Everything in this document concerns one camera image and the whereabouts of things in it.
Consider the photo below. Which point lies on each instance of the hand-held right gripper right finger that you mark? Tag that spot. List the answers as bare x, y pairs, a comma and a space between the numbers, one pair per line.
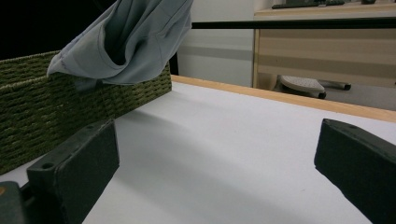
358, 161

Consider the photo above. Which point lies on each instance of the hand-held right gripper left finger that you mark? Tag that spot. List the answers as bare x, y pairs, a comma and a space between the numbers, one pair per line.
81, 168

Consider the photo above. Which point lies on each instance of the green woven basket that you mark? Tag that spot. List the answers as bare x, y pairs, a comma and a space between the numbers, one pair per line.
46, 115

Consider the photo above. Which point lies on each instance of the grey cloth garment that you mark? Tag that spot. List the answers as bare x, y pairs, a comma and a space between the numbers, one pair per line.
130, 40

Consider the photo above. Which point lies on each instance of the wooden desk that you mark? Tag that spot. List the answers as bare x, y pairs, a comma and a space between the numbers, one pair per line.
323, 53

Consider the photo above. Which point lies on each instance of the black keyboard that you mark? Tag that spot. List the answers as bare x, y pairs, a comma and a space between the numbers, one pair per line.
308, 3

